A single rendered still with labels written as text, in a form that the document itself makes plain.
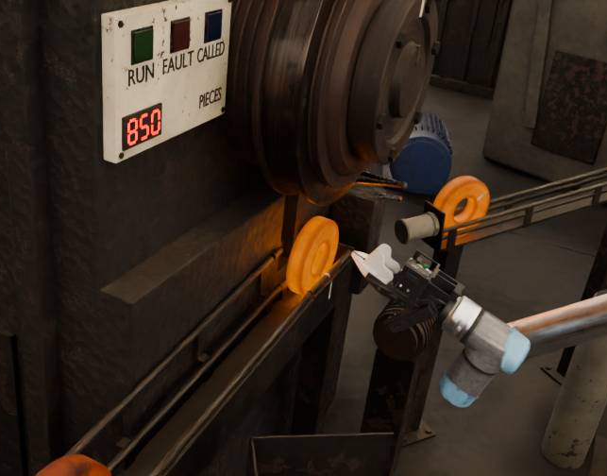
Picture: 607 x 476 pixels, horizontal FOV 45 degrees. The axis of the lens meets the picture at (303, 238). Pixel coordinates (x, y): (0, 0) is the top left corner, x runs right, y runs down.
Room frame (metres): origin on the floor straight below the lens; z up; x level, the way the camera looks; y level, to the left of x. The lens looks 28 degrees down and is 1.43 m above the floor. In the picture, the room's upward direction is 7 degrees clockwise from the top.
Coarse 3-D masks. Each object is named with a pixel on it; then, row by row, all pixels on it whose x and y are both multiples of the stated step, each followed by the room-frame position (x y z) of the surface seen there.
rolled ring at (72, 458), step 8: (64, 456) 0.61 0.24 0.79; (72, 456) 0.62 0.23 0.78; (80, 456) 0.63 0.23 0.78; (56, 464) 0.59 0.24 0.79; (64, 464) 0.60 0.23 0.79; (72, 464) 0.60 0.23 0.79; (80, 464) 0.61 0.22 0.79; (88, 464) 0.61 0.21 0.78; (96, 464) 0.62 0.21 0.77; (40, 472) 0.58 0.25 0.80; (48, 472) 0.58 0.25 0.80; (56, 472) 0.58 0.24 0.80; (64, 472) 0.58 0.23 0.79; (72, 472) 0.59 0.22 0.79; (80, 472) 0.59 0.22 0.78; (88, 472) 0.61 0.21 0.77; (96, 472) 0.62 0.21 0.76; (104, 472) 0.63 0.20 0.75
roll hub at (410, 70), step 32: (384, 0) 1.15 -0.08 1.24; (416, 0) 1.15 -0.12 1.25; (384, 32) 1.10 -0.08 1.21; (416, 32) 1.22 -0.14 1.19; (384, 64) 1.07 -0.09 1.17; (416, 64) 1.18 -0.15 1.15; (352, 96) 1.07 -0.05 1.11; (384, 96) 1.08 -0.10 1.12; (416, 96) 1.22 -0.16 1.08; (352, 128) 1.08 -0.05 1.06; (384, 128) 1.14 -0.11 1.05; (384, 160) 1.14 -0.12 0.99
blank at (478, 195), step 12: (456, 180) 1.62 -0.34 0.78; (468, 180) 1.62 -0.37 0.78; (480, 180) 1.64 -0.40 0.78; (444, 192) 1.60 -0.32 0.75; (456, 192) 1.60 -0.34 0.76; (468, 192) 1.62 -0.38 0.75; (480, 192) 1.64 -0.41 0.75; (444, 204) 1.58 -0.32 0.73; (456, 204) 1.60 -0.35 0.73; (468, 204) 1.66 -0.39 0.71; (480, 204) 1.64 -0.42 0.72; (456, 216) 1.65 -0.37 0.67; (468, 216) 1.64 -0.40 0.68; (480, 216) 1.65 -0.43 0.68
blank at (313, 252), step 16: (320, 224) 1.23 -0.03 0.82; (336, 224) 1.28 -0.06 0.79; (304, 240) 1.19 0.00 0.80; (320, 240) 1.22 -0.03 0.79; (336, 240) 1.29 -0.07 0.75; (304, 256) 1.17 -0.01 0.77; (320, 256) 1.27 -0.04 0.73; (288, 272) 1.18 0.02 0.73; (304, 272) 1.18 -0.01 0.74; (320, 272) 1.24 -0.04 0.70; (304, 288) 1.18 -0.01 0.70
